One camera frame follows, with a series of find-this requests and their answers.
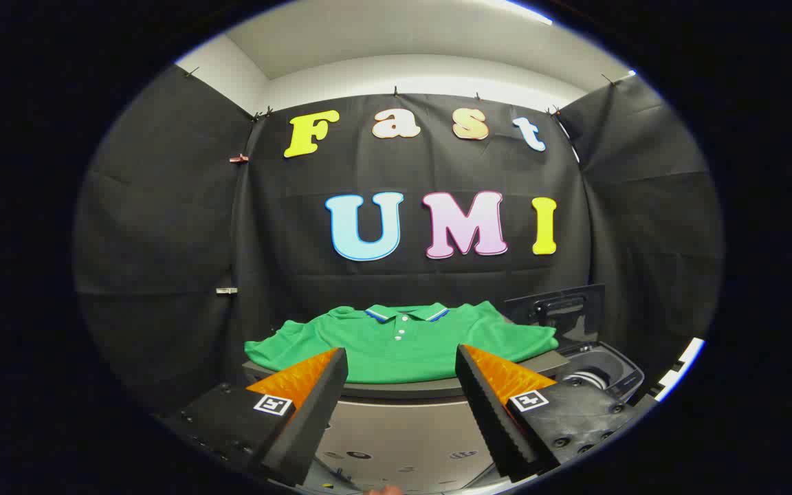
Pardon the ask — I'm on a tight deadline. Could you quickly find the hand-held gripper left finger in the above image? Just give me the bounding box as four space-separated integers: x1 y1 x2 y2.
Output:
162 347 349 487

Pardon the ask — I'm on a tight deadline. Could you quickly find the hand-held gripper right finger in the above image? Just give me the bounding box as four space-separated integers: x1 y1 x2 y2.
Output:
455 344 638 483

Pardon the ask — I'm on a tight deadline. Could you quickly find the green polo shirt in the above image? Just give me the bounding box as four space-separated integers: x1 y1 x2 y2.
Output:
244 301 560 384

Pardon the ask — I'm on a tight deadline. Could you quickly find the dark transparent washing machine lid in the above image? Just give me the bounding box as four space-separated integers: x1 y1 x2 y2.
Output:
504 284 607 344

